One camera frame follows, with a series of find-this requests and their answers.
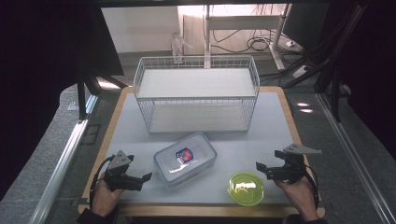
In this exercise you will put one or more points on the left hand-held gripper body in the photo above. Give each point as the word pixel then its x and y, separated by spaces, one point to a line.
pixel 120 177

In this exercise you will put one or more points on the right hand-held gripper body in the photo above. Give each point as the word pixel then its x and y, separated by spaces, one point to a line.
pixel 292 169

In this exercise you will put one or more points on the translucent green plastic bowl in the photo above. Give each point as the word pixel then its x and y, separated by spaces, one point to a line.
pixel 246 193

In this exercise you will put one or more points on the clear plastic lidded food container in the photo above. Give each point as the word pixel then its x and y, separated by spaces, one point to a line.
pixel 186 168

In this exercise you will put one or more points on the person's left hand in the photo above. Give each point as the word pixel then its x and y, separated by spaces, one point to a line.
pixel 104 200

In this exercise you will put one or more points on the grey table mat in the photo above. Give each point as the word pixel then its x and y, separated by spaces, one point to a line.
pixel 249 146

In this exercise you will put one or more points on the black metal stand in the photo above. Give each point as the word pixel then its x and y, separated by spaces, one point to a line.
pixel 81 99
pixel 336 93

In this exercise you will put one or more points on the white power strip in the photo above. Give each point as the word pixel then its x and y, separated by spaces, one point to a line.
pixel 300 72

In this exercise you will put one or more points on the small white plug adaptor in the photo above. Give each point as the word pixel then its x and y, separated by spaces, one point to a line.
pixel 290 43

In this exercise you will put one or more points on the dark curtain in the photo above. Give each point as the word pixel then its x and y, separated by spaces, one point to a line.
pixel 37 77
pixel 376 68

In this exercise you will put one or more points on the clear spray bottle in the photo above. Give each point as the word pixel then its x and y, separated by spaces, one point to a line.
pixel 176 43

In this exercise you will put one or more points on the dark monitor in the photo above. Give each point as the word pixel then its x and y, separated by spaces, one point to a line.
pixel 305 25

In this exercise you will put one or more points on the aluminium floor rail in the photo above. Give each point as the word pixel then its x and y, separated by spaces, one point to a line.
pixel 351 149
pixel 62 168

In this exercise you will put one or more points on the white desk frame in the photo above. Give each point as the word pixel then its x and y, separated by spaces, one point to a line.
pixel 239 22

